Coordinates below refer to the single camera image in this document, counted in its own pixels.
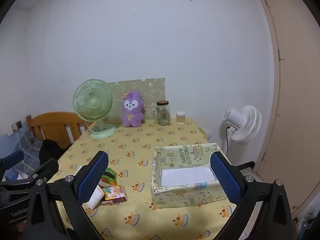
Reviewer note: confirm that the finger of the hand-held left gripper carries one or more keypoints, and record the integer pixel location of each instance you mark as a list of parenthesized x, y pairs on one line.
[(12, 158), (46, 168)]

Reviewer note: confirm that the beige door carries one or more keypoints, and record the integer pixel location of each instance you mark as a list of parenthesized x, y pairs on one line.
[(297, 105)]

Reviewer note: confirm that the wooden bed headboard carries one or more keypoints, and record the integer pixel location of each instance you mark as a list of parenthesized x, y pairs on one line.
[(55, 125)]

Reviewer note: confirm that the small frosted candle cup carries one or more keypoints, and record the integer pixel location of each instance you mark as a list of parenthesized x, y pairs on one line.
[(180, 118)]

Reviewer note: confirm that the green desk fan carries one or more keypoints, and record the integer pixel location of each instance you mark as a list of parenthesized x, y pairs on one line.
[(93, 102)]

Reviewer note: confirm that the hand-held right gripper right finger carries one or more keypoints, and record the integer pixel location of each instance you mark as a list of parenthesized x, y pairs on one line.
[(225, 180)]

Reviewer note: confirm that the yellow printed fabric storage box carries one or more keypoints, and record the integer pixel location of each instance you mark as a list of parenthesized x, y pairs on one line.
[(185, 175)]

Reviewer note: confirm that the black cloth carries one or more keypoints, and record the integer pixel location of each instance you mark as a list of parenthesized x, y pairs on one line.
[(51, 150)]

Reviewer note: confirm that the yellow printed tablecloth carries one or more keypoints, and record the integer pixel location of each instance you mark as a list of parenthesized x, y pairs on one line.
[(140, 142)]

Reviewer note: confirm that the purple plush toy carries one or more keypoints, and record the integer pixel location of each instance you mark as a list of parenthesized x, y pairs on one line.
[(132, 110)]

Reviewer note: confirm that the grey plaid pillow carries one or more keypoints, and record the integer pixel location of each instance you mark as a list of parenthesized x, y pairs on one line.
[(31, 147)]

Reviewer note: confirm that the white floor fan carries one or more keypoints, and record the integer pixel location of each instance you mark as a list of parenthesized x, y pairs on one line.
[(243, 123)]

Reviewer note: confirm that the white tube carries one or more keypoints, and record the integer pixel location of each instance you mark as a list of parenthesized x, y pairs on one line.
[(96, 197)]

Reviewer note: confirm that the green packet with black band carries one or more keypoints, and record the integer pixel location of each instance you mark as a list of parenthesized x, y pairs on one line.
[(110, 175)]

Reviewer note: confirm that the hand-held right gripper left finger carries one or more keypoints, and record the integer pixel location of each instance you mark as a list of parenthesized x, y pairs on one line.
[(92, 177)]

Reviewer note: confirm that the wall socket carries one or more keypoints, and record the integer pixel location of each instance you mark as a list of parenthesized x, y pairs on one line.
[(17, 126)]

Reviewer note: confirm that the blue bed sheet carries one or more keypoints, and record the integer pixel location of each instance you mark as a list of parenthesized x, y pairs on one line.
[(8, 141)]

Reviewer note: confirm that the glass jar with dark lid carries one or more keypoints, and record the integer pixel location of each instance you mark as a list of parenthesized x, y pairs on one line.
[(163, 113)]

